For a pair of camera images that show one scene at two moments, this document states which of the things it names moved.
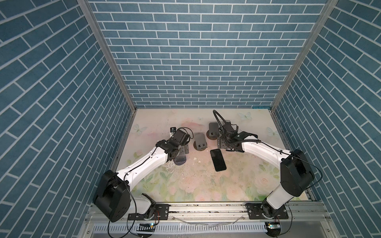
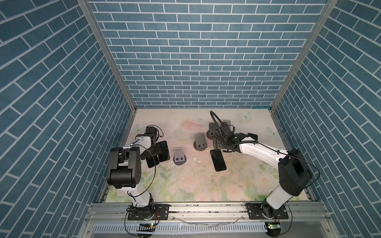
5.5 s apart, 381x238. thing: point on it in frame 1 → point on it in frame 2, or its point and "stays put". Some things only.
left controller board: [147, 227] stays put
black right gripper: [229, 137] stays put
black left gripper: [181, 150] → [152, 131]
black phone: [218, 160] stays put
